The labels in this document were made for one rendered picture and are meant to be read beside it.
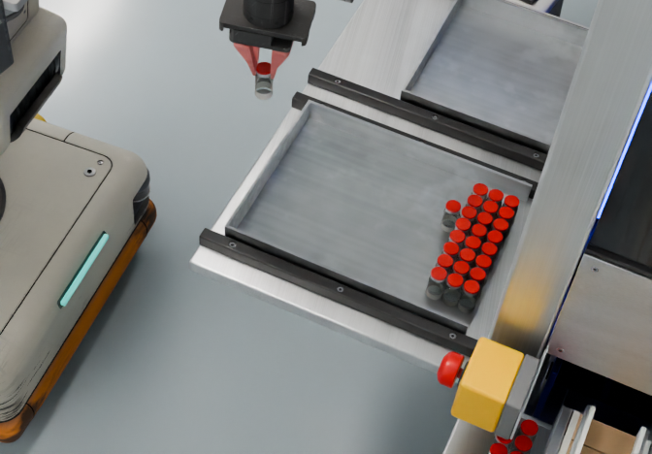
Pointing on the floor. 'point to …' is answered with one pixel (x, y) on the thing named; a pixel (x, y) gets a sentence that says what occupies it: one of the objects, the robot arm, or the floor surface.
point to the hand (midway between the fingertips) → (264, 69)
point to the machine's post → (580, 159)
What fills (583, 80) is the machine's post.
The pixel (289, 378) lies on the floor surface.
